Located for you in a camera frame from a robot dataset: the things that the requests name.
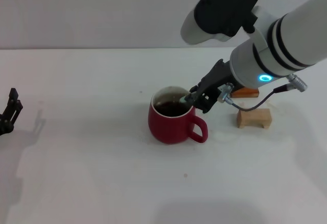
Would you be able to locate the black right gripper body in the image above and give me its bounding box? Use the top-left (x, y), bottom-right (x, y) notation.
top-left (196, 59), bottom-right (235, 114)

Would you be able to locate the light wooden arched block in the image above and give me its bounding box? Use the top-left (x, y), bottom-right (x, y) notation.
top-left (237, 108), bottom-right (272, 129)

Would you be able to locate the red ceramic coffee cup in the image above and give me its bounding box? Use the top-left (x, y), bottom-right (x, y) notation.
top-left (148, 85), bottom-right (208, 145)

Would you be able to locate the gripper cable with metal plug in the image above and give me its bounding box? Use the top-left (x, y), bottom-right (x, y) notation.
top-left (218, 73), bottom-right (309, 112)

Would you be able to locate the orange wooden block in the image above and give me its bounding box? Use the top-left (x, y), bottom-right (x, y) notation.
top-left (229, 86), bottom-right (260, 99)

